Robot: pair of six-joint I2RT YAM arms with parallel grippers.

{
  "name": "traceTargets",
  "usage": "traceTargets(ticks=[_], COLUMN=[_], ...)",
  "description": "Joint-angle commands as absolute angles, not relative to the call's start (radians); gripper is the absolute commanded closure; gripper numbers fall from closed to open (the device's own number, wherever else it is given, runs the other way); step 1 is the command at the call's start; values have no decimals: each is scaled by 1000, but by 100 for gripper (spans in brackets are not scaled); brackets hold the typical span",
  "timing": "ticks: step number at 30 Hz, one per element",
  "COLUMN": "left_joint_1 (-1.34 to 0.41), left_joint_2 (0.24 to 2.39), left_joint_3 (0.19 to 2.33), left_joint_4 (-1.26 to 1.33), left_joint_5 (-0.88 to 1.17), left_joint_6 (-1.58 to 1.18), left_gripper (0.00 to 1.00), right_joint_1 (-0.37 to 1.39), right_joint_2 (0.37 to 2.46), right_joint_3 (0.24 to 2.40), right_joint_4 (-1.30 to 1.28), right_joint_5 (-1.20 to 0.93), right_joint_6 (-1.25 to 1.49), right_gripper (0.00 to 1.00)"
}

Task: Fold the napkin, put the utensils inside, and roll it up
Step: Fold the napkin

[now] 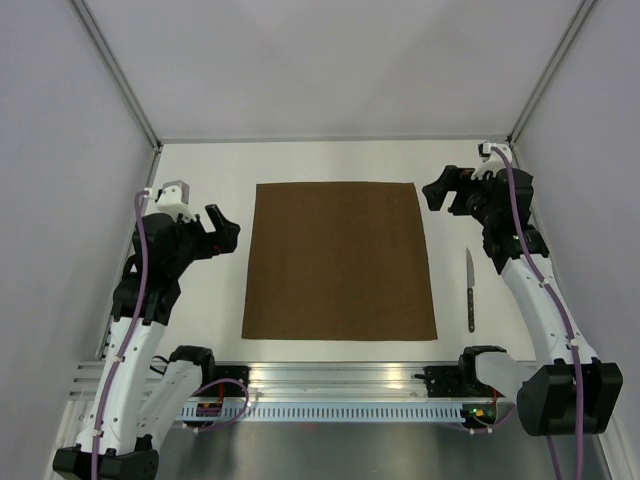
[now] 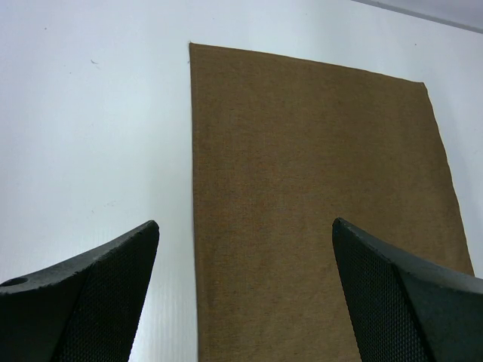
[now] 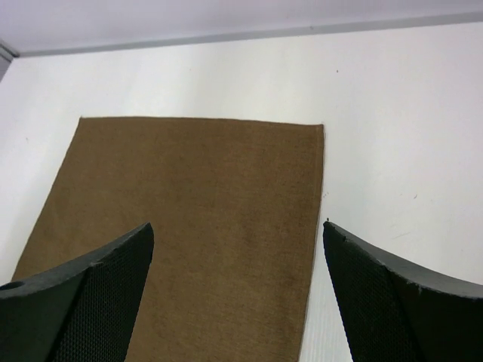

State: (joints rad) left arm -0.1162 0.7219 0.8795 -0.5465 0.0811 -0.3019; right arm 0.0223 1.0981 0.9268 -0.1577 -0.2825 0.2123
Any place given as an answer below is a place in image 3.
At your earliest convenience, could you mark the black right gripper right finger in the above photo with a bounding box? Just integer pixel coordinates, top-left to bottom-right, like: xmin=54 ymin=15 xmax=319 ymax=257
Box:
xmin=323 ymin=221 xmax=482 ymax=362

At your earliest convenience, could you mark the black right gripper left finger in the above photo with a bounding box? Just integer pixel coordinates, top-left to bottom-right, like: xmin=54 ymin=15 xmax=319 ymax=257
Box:
xmin=1 ymin=223 xmax=154 ymax=362

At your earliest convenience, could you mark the brown cloth napkin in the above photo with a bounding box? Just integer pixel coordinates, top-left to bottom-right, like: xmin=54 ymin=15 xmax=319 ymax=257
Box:
xmin=14 ymin=118 xmax=325 ymax=361

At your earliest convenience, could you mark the aluminium frame rail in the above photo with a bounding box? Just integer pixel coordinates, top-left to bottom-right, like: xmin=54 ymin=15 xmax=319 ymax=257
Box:
xmin=1 ymin=11 xmax=482 ymax=62

